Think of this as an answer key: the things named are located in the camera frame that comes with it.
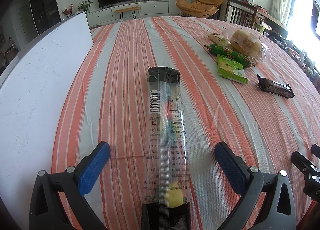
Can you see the green snack packet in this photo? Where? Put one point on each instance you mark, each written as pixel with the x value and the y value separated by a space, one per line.
pixel 231 68

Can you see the window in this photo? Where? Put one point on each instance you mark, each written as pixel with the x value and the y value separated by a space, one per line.
pixel 305 7

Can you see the long clear snack packet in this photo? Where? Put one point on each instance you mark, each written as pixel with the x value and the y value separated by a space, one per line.
pixel 165 132

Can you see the wooden bench with hairpin legs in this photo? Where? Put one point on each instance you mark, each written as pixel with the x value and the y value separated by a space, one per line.
pixel 126 9

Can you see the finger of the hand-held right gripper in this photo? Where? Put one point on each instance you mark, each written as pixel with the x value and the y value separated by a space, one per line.
pixel 316 150
pixel 302 162

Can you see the orange lounge chair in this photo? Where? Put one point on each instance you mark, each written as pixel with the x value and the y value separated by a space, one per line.
pixel 197 5

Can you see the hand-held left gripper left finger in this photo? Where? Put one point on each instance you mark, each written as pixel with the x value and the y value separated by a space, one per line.
pixel 93 170

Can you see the bread in clear bag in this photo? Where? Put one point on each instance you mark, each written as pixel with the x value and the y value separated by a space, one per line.
pixel 245 41

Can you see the leafy plant in vase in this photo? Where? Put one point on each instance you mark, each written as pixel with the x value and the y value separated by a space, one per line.
pixel 85 6

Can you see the dark glass display cabinet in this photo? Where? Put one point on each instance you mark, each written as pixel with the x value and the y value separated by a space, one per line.
pixel 45 2

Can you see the red flower arrangement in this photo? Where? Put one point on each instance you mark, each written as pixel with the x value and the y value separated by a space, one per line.
pixel 67 11

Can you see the dark wooden chair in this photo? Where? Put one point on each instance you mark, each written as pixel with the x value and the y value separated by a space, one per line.
pixel 241 13

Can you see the white television cabinet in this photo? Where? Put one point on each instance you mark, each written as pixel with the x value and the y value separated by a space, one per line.
pixel 152 8

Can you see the orange striped tablecloth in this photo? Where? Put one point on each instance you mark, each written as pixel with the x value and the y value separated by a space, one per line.
pixel 212 120

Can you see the green plastic stool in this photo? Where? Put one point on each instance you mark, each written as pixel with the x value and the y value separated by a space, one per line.
pixel 262 28

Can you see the wooden dining table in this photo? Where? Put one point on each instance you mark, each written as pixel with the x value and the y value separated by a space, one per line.
pixel 272 21

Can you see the green sausage stick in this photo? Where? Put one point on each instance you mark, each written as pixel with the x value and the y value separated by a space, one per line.
pixel 225 50

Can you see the cream rice cracker packet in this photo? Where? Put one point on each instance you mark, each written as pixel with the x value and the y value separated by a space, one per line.
pixel 217 38

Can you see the white board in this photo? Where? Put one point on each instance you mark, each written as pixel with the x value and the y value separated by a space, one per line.
pixel 37 95

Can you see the brown chocolate bar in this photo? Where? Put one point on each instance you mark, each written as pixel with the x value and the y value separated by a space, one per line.
pixel 275 87

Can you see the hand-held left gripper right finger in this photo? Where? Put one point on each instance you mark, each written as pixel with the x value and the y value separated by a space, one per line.
pixel 231 171

